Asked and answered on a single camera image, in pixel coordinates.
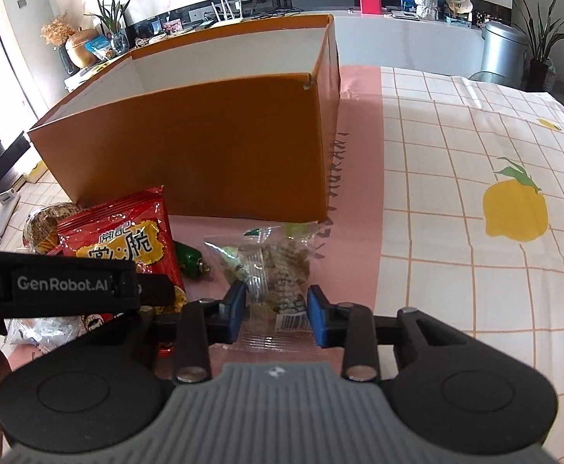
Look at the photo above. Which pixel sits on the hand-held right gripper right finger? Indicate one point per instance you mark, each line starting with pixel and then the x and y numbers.
pixel 318 316

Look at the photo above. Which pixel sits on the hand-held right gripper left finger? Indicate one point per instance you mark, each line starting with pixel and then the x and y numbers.
pixel 236 312

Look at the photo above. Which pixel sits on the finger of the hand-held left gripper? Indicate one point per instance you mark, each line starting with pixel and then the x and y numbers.
pixel 156 291

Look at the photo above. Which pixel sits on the clear packet of green nuts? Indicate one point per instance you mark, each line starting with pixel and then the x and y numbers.
pixel 272 261

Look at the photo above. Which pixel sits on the red snack bag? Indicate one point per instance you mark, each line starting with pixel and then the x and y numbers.
pixel 117 232

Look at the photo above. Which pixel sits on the orange cardboard box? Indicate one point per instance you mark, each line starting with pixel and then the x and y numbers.
pixel 204 145

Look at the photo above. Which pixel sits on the dark green snack packet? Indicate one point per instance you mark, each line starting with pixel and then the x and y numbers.
pixel 190 261

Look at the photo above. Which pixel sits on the silver snack packet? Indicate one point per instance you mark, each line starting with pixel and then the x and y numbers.
pixel 45 331

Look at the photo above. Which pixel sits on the round biscuit packet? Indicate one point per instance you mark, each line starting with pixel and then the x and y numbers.
pixel 45 225

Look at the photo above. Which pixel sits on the grey tablet stand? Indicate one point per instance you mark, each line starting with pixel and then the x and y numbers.
pixel 4 210

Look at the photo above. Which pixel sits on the gold round vase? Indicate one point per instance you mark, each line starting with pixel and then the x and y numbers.
pixel 81 48

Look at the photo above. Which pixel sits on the blue snack bag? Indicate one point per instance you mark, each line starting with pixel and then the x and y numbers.
pixel 98 48

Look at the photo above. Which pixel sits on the dried flower bunch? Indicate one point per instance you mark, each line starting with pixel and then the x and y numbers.
pixel 57 31

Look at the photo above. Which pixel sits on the green plant in glass vase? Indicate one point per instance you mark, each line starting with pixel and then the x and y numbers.
pixel 115 19

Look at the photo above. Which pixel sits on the white router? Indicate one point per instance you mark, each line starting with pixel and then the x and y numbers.
pixel 226 14

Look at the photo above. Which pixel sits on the clear glass chair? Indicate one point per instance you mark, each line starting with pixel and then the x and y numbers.
pixel 484 76

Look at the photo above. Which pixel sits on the red box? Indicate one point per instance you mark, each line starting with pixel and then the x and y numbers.
pixel 369 3

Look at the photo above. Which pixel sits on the silver trash can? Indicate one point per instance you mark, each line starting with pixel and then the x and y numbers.
pixel 501 51

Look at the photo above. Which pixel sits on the tall potted plant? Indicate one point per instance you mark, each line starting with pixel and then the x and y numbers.
pixel 542 38

